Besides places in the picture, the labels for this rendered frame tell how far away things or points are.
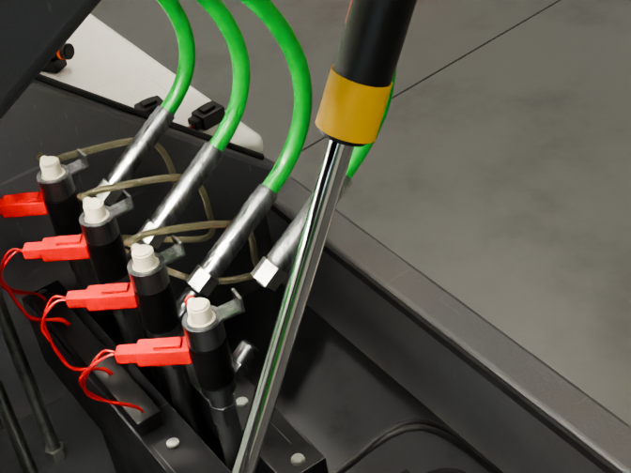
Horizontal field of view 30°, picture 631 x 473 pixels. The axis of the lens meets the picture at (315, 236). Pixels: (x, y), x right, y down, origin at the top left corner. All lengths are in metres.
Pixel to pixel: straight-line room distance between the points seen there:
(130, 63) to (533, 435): 0.69
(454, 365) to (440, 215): 1.67
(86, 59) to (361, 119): 1.12
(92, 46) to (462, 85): 1.80
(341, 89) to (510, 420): 0.69
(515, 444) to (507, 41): 2.39
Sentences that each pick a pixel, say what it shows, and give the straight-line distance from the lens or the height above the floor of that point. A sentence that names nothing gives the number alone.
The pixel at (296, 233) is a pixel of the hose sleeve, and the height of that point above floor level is 1.15.
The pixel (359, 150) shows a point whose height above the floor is 1.19.
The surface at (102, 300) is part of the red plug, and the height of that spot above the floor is 1.09.
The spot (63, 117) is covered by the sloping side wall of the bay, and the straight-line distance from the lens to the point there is 1.06.
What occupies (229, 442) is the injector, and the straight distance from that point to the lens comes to 0.89.
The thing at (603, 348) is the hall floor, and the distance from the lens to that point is 2.37.
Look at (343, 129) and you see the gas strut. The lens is 0.35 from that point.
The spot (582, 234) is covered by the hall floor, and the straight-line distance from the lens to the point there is 2.63.
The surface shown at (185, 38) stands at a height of 1.19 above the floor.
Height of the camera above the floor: 1.65
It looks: 38 degrees down
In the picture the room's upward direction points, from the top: 9 degrees counter-clockwise
